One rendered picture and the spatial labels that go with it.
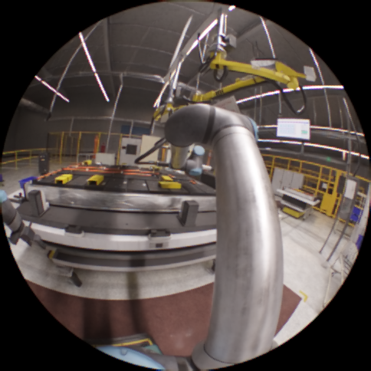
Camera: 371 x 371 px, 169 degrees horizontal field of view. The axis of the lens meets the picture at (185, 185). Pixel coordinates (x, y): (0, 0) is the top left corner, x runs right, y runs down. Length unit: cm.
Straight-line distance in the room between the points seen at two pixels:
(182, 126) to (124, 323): 134
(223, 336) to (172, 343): 105
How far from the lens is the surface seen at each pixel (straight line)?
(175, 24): 1022
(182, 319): 130
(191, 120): 32
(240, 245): 17
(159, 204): 77
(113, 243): 64
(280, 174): 1010
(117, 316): 131
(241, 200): 18
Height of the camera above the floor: 124
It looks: 12 degrees down
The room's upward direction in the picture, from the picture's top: 10 degrees clockwise
